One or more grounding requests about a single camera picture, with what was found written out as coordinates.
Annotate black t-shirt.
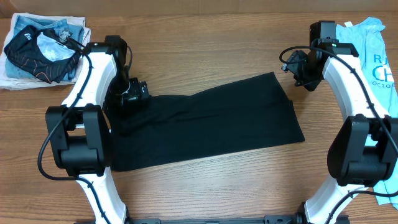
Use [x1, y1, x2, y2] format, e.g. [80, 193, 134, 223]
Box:
[106, 73, 305, 172]

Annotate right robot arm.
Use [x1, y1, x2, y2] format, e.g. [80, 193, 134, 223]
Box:
[282, 21, 397, 223]

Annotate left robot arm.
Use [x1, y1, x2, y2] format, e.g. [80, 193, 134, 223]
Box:
[37, 35, 149, 223]

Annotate light blue t-shirt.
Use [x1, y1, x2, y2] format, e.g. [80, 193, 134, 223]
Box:
[335, 17, 398, 210]

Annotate folded black patterned shirt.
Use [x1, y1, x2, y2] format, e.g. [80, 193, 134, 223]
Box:
[4, 25, 81, 84]

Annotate folded beige cloth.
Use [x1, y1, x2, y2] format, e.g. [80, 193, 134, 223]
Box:
[1, 13, 91, 90]

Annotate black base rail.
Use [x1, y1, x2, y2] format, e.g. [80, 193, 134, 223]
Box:
[127, 215, 299, 224]

